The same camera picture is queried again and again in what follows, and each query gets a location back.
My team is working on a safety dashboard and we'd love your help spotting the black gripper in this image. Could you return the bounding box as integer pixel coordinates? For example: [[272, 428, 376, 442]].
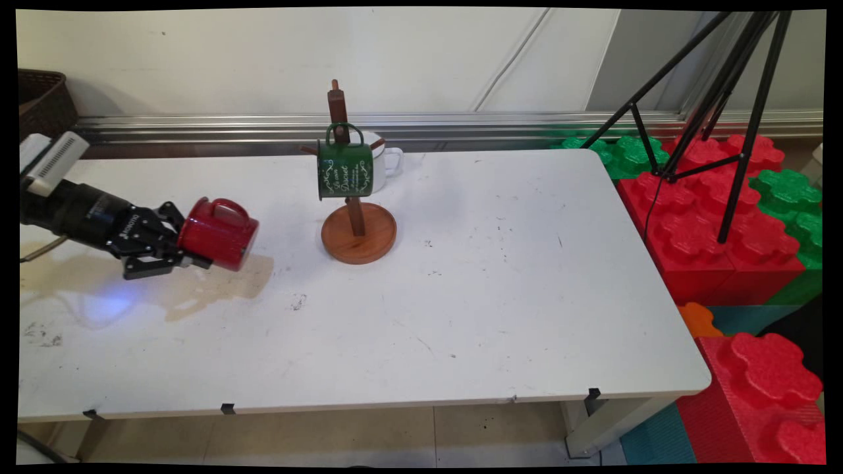
[[18, 178, 215, 282]]

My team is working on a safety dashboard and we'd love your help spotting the red enamel mug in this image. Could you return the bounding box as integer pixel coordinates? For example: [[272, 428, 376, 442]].
[[176, 196, 261, 273]]

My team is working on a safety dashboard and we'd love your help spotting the dark brown wicker basket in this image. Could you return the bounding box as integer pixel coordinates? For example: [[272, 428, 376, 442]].
[[18, 68, 81, 143]]

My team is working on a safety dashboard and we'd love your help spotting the green enamel mug white print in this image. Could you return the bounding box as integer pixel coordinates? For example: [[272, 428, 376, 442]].
[[315, 122, 375, 202]]

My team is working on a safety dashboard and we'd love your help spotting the wooden mug tree stand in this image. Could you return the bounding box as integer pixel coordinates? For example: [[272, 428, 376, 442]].
[[300, 79, 398, 266]]

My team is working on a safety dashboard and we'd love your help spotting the green foam block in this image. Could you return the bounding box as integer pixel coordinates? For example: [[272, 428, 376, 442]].
[[749, 168, 825, 305], [549, 134, 670, 180]]

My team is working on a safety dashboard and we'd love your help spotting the white table leg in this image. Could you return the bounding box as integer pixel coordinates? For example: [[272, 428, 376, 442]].
[[562, 394, 680, 460]]

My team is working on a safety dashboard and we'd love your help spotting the teal foam block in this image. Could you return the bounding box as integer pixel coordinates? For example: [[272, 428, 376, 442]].
[[619, 402, 698, 465], [707, 303, 802, 337]]

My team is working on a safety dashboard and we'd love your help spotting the large red foam block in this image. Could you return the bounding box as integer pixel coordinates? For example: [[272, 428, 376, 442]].
[[616, 132, 807, 306]]

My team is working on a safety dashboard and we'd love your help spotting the orange foam block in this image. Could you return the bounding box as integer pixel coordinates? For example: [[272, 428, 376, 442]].
[[676, 302, 724, 339]]

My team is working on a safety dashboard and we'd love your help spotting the black tripod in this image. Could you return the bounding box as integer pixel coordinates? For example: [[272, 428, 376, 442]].
[[580, 10, 795, 245]]

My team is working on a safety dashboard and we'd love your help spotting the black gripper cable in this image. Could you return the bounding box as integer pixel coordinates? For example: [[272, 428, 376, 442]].
[[18, 234, 70, 265]]

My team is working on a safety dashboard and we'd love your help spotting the white grey wrist camera box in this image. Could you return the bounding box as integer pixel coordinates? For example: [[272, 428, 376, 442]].
[[18, 130, 92, 199]]

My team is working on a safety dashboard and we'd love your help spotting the black floor cable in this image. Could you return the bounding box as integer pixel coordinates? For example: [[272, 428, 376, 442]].
[[18, 429, 70, 463]]

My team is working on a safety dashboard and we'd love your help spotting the aluminium rail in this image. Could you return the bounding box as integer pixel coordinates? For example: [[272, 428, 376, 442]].
[[63, 110, 825, 161]]

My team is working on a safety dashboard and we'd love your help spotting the white wall cable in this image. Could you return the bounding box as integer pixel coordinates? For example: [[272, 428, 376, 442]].
[[470, 8, 552, 113]]

